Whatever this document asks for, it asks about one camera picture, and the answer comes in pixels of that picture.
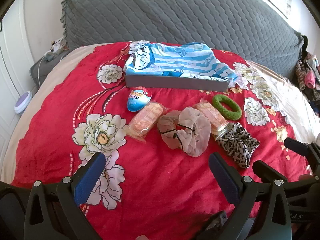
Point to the small orange biscuit packet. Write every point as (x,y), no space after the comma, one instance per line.
(212,116)

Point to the grey tray with Doraemon cloth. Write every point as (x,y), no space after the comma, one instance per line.
(180,57)

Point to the grey quilted pillow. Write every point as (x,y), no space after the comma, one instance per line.
(175,12)

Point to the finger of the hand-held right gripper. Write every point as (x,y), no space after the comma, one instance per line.
(267,171)
(295,145)

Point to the small floral ornament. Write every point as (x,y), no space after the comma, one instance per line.
(56,46)

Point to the egg-shaped blue snack pack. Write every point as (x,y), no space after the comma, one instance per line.
(138,98)

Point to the large orange biscuit packet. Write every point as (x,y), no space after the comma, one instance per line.
(147,116)

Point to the grey nightstand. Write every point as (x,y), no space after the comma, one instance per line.
(42,70)

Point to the white and purple round device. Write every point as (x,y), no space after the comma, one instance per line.
(22,102)

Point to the pile of clothes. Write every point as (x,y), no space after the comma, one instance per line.
(307,77)

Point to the red floral bedsheet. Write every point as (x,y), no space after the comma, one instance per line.
(162,192)

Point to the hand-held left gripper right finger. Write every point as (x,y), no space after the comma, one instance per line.
(222,177)

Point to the white panelled door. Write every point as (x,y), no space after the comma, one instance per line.
(10,67)

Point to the leopard print scrunchie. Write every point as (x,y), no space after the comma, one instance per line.
(237,142)

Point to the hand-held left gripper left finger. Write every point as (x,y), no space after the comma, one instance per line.
(90,180)

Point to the beige sheer scrunchie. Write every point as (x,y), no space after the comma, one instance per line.
(195,130)

